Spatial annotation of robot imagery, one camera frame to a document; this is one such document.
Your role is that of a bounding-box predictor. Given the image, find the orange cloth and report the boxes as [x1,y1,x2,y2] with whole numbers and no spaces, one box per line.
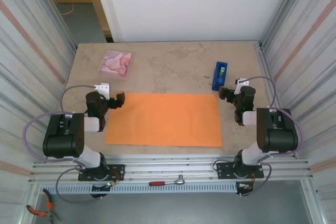
[104,93,223,148]

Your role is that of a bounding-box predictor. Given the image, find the blue tape dispenser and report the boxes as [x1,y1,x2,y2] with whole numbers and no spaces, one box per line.
[211,61,228,92]

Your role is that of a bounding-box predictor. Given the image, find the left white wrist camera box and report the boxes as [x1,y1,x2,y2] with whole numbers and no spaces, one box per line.
[94,82,110,101]

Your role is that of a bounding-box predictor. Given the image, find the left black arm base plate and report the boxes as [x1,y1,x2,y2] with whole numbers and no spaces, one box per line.
[78,164,125,182]

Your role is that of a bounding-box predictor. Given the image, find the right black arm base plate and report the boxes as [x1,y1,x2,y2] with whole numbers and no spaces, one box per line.
[216,161,265,180]

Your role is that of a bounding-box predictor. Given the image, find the aluminium rail frame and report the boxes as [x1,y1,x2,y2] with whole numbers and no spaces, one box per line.
[28,153,314,184]

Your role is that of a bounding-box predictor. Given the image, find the black under-rail bracket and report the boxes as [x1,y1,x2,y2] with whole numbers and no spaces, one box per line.
[235,181,255,198]
[90,181,116,199]

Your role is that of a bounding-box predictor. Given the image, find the red-handled ratchet wrench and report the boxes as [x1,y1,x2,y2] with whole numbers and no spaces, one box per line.
[149,174,186,187]

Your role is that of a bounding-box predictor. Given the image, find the white slotted cable duct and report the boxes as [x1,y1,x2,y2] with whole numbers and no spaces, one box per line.
[39,182,238,195]

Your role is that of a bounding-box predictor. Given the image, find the orange floor cable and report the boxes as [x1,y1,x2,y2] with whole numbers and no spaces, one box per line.
[60,3,75,16]

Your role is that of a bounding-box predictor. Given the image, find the orange-handled pliers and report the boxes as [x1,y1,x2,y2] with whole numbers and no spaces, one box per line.
[27,188,62,222]

